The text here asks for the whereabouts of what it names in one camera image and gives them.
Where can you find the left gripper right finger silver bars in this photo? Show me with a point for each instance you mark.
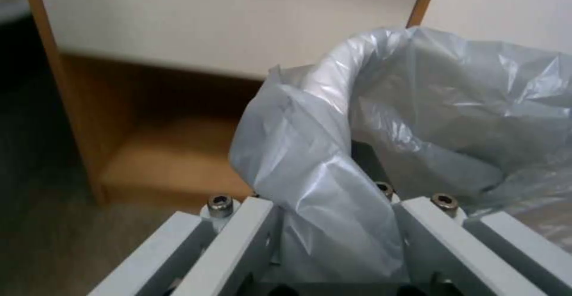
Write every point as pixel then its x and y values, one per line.
pixel 451 242

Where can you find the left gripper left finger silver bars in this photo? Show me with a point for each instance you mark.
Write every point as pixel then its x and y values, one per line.
pixel 214 242

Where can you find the translucent grey garbage bag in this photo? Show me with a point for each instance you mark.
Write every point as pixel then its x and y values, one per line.
pixel 402 135

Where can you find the wooden desk with white panel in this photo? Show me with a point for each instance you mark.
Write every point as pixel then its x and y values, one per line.
pixel 147 84

